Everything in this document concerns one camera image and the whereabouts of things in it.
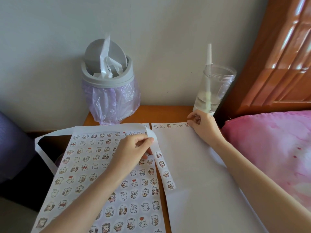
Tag purple rolled mat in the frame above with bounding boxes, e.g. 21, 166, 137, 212
0, 111, 37, 183

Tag pink floral bedding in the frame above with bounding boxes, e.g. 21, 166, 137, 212
220, 111, 311, 213

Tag person's left forearm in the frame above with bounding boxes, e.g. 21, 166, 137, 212
39, 167, 127, 233

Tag person's right hand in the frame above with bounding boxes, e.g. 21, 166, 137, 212
186, 109, 226, 146

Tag purple plastic container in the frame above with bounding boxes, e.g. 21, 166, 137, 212
54, 152, 65, 168

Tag person's right forearm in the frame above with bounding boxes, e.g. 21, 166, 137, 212
213, 137, 311, 233

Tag purple plastic bin bag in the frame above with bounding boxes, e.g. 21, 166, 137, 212
81, 79, 141, 126

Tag white straw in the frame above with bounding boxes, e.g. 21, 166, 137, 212
205, 43, 213, 112

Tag wooden nightstand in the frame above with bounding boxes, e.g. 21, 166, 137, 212
83, 105, 195, 233

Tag wooden bed headboard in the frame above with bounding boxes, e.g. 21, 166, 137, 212
215, 0, 311, 122

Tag white backing scraps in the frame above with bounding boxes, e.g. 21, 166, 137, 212
92, 35, 126, 79

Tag white paper sheet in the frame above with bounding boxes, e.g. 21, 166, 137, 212
31, 123, 167, 233
151, 121, 268, 233

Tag grey trash bin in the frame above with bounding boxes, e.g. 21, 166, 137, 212
80, 39, 135, 89

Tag person's left hand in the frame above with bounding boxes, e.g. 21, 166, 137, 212
107, 134, 155, 178

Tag rows of stuck cartoon stickers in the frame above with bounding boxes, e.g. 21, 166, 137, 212
36, 130, 161, 233

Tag long white sticker strip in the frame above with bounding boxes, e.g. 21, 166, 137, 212
34, 125, 176, 192

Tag clear cup with white base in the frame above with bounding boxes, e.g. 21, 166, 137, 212
192, 65, 237, 117

